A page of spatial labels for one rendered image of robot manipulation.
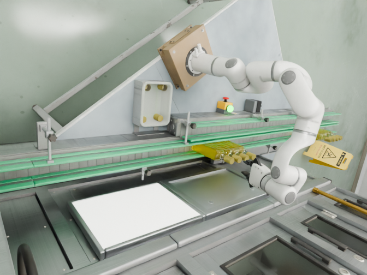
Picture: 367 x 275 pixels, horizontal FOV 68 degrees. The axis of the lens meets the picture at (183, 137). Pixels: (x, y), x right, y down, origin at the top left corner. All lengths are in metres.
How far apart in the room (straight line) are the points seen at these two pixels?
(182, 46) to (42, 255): 1.04
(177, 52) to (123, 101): 0.36
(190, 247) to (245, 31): 1.37
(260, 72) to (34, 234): 1.03
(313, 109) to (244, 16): 1.00
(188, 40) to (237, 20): 0.48
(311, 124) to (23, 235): 1.06
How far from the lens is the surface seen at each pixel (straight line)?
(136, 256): 0.92
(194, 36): 1.46
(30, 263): 0.60
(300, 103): 1.04
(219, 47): 1.73
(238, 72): 1.26
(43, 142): 1.20
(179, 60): 1.42
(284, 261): 1.09
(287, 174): 1.06
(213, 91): 1.74
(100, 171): 1.21
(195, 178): 1.44
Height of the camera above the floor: 1.98
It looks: 48 degrees down
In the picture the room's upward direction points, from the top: 115 degrees clockwise
